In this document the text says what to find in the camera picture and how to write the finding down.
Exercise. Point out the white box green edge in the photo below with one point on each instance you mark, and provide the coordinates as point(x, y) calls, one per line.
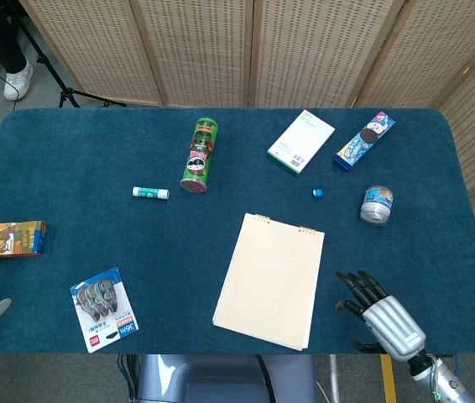
point(302, 140)

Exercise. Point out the blue Oreo cookie box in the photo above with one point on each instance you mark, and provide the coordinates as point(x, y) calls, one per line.
point(363, 140)

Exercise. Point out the dark blue table mat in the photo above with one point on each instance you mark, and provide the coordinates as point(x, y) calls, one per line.
point(137, 243)

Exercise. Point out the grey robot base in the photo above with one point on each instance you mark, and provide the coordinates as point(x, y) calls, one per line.
point(204, 380)

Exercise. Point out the correction tape blister pack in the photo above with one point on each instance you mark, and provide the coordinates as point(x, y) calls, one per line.
point(103, 310)

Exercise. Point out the white green glue stick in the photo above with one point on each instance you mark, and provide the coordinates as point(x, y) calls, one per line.
point(150, 192)

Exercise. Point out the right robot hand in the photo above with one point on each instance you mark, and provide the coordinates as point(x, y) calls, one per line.
point(393, 323)

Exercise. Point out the cream paper notepad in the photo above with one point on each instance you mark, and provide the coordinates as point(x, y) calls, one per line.
point(271, 281)

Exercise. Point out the white metal table leg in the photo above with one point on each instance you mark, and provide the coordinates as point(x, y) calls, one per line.
point(334, 378)

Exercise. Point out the clear jar blue label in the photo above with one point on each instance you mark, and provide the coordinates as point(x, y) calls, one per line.
point(377, 205)

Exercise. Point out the black tripod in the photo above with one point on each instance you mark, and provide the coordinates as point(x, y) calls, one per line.
point(59, 82)

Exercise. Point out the orange blue carton box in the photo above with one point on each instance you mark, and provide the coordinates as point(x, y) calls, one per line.
point(13, 239)

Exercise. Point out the small blue cap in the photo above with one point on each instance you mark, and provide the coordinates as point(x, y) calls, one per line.
point(318, 193)

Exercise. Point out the white sneaker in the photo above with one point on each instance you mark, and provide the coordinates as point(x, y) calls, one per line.
point(18, 82)

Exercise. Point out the green Pringles can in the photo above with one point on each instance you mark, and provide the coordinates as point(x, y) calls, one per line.
point(199, 157)

